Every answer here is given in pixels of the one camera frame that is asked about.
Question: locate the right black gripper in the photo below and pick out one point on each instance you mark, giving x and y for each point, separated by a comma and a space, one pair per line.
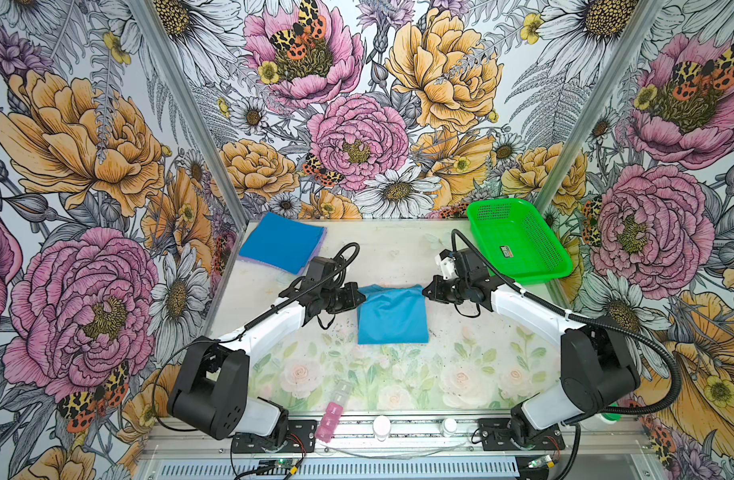
436, 287

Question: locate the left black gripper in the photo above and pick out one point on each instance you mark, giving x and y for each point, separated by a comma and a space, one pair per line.
351, 303

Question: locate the green plastic basket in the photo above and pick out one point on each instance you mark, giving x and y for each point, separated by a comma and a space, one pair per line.
513, 236

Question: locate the light blue t shirt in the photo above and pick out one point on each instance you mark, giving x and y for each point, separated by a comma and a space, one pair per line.
392, 316

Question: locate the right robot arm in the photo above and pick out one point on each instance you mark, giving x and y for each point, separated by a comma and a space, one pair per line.
596, 365

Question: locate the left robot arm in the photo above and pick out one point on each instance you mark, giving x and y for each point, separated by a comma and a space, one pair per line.
211, 391

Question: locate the folded dark blue t shirt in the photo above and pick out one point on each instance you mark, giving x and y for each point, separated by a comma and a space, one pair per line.
274, 222

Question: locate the pink clear plastic bottle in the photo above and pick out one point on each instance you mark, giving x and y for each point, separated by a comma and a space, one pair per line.
333, 412

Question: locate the white bottle cap right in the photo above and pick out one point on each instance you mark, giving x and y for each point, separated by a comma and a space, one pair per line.
448, 427

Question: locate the white bottle cap left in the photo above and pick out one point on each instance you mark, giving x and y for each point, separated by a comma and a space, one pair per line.
381, 428

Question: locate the white bottle green cap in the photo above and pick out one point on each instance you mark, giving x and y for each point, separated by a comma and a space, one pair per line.
600, 422

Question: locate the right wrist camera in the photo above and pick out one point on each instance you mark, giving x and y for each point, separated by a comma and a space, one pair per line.
446, 263

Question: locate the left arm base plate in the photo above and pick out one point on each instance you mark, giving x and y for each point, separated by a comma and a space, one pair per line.
299, 438

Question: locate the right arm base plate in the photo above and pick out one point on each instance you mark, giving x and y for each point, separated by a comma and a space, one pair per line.
502, 434

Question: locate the right aluminium corner post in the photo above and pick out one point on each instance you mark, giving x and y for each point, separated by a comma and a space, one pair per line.
627, 49

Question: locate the aluminium corner post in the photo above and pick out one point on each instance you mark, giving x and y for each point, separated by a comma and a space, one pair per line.
168, 64
627, 49

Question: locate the aluminium front rail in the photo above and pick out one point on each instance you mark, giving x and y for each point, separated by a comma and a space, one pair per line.
412, 436

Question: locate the left aluminium corner post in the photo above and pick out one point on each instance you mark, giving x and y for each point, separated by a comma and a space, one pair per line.
168, 64

